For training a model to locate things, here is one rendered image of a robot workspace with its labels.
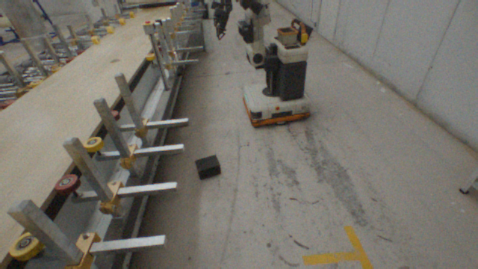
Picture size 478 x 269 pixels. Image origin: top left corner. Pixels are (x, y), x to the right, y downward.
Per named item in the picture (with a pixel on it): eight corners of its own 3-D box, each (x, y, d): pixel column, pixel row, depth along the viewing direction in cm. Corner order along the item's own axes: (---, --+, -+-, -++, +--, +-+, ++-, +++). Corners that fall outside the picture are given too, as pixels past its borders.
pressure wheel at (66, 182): (68, 210, 96) (51, 191, 89) (69, 196, 102) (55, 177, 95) (89, 202, 98) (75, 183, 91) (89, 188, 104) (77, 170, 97)
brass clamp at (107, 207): (126, 187, 105) (122, 180, 102) (116, 214, 94) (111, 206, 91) (113, 189, 105) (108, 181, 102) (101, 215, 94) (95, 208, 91)
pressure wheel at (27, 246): (30, 277, 76) (7, 261, 69) (31, 257, 81) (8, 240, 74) (60, 261, 79) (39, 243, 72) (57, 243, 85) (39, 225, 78)
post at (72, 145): (129, 218, 107) (76, 134, 77) (126, 226, 104) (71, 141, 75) (121, 219, 107) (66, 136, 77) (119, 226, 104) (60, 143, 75)
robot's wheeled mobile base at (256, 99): (291, 93, 313) (293, 75, 298) (311, 119, 263) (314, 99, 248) (242, 101, 309) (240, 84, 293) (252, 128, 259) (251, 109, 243)
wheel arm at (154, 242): (168, 240, 81) (164, 233, 79) (166, 249, 79) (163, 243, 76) (41, 254, 81) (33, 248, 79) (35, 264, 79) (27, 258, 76)
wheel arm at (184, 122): (189, 123, 142) (187, 117, 139) (189, 126, 139) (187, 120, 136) (117, 131, 142) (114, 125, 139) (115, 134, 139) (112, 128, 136)
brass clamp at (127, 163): (140, 150, 124) (137, 143, 121) (134, 168, 114) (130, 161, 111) (129, 152, 124) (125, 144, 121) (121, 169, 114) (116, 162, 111)
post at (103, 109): (142, 175, 126) (103, 96, 96) (140, 181, 123) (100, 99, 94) (135, 176, 126) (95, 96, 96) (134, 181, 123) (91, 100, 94)
